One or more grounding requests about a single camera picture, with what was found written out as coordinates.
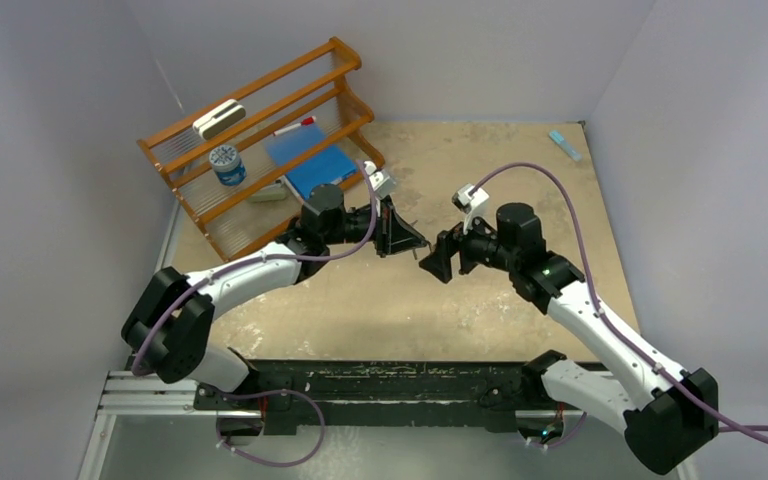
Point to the white board eraser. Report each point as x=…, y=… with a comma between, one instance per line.
x=219, y=119

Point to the red capped marker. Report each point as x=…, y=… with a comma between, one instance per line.
x=310, y=120

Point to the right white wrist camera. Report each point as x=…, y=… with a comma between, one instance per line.
x=472, y=202

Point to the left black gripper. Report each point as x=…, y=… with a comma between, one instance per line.
x=392, y=234

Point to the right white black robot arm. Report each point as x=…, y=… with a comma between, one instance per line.
x=663, y=411

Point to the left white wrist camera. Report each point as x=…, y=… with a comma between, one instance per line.
x=383, y=184

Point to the orange wooden rack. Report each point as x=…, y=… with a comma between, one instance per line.
x=314, y=84

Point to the brass padlock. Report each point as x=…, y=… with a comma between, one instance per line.
x=422, y=250

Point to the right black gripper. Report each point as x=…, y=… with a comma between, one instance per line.
x=439, y=262

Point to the light blue eraser block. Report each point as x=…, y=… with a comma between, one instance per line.
x=561, y=142

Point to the blue book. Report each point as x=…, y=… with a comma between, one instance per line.
x=331, y=165

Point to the pale green roll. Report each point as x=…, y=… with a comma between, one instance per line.
x=270, y=193

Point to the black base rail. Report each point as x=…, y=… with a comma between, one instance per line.
x=499, y=397

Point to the blue lidded jar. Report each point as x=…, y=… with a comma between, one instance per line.
x=227, y=165

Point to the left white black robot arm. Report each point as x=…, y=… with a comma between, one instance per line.
x=170, y=325

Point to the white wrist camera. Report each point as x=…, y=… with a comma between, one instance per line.
x=472, y=202
x=383, y=184

